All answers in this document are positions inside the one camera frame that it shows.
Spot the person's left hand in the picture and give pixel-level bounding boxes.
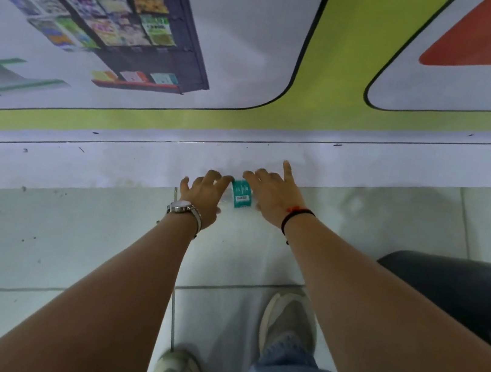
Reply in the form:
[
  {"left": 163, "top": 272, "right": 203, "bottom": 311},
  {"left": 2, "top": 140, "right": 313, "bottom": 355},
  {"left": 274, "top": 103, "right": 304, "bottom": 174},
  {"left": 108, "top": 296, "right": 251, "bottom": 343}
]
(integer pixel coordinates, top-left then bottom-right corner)
[{"left": 174, "top": 165, "right": 235, "bottom": 234}]

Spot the red and black string bracelet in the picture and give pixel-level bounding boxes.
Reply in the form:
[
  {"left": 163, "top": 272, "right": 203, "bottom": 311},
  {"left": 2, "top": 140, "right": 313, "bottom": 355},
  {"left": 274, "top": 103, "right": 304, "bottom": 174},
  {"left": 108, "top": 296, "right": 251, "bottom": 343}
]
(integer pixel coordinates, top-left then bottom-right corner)
[{"left": 278, "top": 203, "right": 317, "bottom": 249}]

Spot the person's right grey sneaker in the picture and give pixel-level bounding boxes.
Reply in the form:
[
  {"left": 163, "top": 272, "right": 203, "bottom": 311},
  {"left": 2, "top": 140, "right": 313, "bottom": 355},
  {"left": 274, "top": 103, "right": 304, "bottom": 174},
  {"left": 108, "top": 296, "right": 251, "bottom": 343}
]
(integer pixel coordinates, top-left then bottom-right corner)
[{"left": 254, "top": 287, "right": 324, "bottom": 370}]

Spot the person's right hand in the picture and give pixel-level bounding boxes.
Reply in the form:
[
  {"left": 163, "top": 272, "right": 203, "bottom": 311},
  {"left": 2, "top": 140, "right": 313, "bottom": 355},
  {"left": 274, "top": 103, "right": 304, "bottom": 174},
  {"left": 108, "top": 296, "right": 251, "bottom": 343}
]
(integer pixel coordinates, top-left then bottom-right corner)
[{"left": 235, "top": 155, "right": 323, "bottom": 234}]

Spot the person's right forearm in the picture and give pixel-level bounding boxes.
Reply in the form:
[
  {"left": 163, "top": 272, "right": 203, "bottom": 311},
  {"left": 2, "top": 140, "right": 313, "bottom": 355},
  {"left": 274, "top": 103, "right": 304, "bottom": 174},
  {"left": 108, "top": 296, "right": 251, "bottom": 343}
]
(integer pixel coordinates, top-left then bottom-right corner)
[{"left": 261, "top": 210, "right": 491, "bottom": 372}]

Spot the small teal box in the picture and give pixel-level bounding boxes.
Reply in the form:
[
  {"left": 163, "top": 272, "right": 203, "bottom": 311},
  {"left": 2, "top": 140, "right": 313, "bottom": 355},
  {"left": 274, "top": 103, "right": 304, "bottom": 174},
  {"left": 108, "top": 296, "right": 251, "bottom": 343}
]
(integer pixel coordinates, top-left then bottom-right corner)
[{"left": 228, "top": 177, "right": 255, "bottom": 211}]

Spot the black seat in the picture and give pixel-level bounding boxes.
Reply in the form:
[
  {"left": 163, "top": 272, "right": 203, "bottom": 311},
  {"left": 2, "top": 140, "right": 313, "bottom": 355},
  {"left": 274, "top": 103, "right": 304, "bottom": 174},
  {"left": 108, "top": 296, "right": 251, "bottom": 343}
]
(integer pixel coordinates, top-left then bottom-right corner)
[{"left": 365, "top": 245, "right": 491, "bottom": 360}]

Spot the person's left forearm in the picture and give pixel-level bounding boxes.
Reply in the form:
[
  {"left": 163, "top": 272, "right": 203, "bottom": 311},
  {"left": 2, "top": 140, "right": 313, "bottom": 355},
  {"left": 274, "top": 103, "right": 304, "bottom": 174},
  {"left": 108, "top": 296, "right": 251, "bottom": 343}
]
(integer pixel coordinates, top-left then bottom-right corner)
[{"left": 0, "top": 182, "right": 204, "bottom": 372}]

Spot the silver wristwatch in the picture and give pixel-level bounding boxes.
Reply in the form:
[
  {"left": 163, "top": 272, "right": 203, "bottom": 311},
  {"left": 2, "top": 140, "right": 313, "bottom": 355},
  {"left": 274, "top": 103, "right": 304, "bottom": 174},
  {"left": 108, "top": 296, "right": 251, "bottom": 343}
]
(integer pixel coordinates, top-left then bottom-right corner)
[{"left": 163, "top": 197, "right": 206, "bottom": 239}]

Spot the large printed banner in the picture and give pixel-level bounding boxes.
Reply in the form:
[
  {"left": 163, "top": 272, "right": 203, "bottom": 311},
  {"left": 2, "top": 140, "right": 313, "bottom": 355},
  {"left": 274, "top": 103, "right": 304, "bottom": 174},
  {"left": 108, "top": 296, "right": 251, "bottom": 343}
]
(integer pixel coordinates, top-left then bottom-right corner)
[{"left": 0, "top": 0, "right": 491, "bottom": 272}]

